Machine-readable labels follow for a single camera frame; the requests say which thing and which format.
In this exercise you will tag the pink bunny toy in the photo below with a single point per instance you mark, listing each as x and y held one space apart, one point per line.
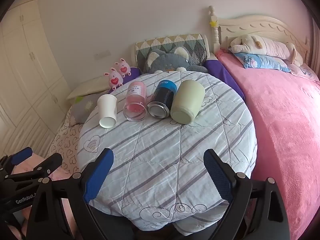
113 78
123 67

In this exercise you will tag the cream carved bed headboard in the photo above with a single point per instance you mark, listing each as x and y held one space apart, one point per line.
250 25

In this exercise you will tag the pale green cup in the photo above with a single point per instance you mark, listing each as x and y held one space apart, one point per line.
187 100

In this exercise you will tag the blue printed pillow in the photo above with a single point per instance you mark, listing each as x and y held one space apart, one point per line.
262 62

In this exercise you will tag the grey pillow with green leaf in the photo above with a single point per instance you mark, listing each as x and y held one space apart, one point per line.
82 107

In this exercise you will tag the cream pillow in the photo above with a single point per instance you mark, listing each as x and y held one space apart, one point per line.
87 86

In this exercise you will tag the clear jar, pink lid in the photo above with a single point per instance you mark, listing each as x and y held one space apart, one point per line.
135 97

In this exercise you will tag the cream wardrobe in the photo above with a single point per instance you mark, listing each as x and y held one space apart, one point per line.
25 67

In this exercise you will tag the black and blue can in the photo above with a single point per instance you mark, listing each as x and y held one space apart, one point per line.
162 95

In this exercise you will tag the pink fleece blanket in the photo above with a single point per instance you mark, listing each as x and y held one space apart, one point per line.
275 117

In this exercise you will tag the pink cloth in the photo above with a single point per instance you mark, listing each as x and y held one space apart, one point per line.
56 176

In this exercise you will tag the grey striped white quilt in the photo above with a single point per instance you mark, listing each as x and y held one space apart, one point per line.
162 155

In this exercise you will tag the white plush dog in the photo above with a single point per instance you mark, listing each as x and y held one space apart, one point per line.
262 45

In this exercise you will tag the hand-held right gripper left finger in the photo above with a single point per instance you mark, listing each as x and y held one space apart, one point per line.
100 175

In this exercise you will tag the patchwork diamond cushion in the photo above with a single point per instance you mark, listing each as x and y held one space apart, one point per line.
150 45

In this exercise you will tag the heart print bed sheet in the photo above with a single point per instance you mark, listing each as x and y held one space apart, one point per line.
66 142

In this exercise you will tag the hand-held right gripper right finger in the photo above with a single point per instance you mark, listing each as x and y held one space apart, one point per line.
217 177

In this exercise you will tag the grey plush cat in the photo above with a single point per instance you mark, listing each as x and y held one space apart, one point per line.
170 60

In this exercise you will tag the pink printed pillow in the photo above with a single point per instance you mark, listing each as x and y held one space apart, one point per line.
303 71

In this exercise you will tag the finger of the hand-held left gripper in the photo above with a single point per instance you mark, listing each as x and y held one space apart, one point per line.
48 166
22 155

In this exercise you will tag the white paper cup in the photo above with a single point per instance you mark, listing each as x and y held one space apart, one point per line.
107 110

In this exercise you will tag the yellow star ornament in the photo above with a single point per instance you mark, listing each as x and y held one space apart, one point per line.
213 23

